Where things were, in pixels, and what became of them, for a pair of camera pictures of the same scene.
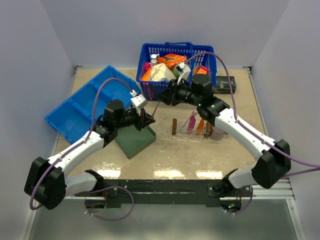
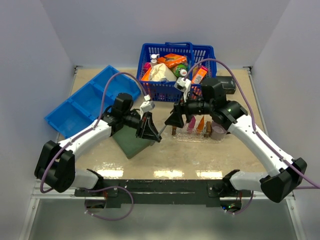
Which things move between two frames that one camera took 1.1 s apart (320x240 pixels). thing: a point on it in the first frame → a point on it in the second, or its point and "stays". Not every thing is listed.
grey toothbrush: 155,108 → 161,131
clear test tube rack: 181,134 stays
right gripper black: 169,96 → 176,118
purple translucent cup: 217,133 stays
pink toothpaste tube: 191,127 stays
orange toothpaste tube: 200,127 stays
